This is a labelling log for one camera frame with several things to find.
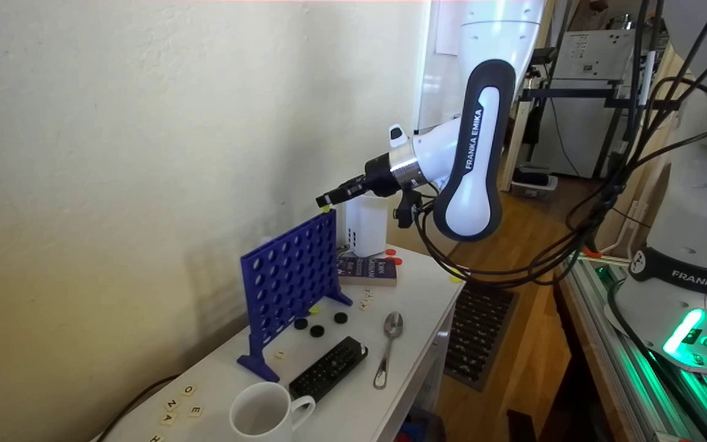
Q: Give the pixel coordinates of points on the white side table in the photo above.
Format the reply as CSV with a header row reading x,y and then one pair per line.
x,y
345,401

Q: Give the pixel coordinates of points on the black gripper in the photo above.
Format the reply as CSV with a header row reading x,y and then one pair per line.
x,y
393,174

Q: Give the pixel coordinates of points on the wooden letter tile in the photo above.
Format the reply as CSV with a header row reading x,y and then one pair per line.
x,y
198,408
174,404
186,390

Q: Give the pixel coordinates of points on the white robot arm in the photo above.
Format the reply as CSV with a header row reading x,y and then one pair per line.
x,y
473,198

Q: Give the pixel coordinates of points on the metal spoon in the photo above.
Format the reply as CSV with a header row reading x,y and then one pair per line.
x,y
393,326

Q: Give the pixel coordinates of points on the white plastic container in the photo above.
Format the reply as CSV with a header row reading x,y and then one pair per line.
x,y
370,235

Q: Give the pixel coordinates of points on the colourful cardboard box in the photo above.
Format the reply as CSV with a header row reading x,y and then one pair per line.
x,y
419,431

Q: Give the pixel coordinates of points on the black game chip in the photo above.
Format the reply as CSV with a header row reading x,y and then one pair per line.
x,y
300,322
318,330
342,317

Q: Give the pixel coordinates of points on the red game chip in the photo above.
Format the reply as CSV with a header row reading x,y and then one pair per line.
x,y
393,262
391,252

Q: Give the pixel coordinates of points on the white mug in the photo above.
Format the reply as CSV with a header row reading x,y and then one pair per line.
x,y
258,414

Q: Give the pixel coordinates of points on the grey metal equipment box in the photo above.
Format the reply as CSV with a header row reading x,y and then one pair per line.
x,y
600,66

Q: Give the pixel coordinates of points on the black floor grille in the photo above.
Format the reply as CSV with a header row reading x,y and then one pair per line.
x,y
479,334

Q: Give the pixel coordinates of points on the yellow game chip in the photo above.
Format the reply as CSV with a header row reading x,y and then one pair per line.
x,y
323,213
456,278

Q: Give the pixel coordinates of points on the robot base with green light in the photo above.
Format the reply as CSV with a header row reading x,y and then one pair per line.
x,y
698,223

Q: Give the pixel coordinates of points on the black remote control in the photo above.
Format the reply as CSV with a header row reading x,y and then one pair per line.
x,y
330,369

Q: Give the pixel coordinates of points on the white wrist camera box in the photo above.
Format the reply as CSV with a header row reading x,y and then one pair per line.
x,y
399,136

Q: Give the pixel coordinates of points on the blue gameboard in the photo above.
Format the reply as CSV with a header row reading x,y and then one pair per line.
x,y
289,278

